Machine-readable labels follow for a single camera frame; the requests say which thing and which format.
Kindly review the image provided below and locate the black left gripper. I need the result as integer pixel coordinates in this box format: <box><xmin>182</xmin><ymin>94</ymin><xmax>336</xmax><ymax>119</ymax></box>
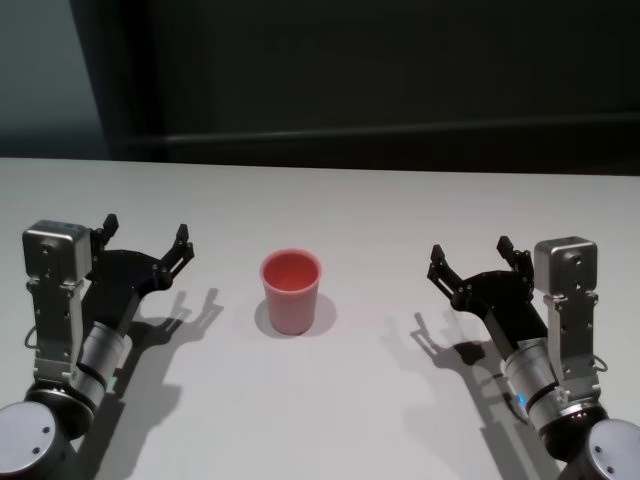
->
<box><xmin>75</xmin><ymin>212</ymin><xmax>195</xmax><ymax>334</ymax></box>

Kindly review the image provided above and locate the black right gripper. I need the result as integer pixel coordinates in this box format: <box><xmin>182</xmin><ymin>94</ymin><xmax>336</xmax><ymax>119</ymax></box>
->
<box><xmin>426</xmin><ymin>235</ymin><xmax>549</xmax><ymax>352</ymax></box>

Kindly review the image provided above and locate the pink plastic cup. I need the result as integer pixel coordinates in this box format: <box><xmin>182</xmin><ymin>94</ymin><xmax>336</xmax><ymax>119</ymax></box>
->
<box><xmin>258</xmin><ymin>248</ymin><xmax>324</xmax><ymax>336</ymax></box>

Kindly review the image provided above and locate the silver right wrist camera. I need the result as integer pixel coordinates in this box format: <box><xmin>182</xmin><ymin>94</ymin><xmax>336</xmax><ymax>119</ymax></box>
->
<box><xmin>533</xmin><ymin>236</ymin><xmax>600</xmax><ymax>400</ymax></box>

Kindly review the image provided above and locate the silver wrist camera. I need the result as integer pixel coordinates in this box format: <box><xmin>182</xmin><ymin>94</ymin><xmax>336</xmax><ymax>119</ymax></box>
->
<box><xmin>21</xmin><ymin>219</ymin><xmax>93</xmax><ymax>387</ymax></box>
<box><xmin>533</xmin><ymin>236</ymin><xmax>600</xmax><ymax>400</ymax></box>

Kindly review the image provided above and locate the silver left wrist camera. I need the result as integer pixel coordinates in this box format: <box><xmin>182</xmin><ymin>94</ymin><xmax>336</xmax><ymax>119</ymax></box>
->
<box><xmin>21</xmin><ymin>219</ymin><xmax>93</xmax><ymax>387</ymax></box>

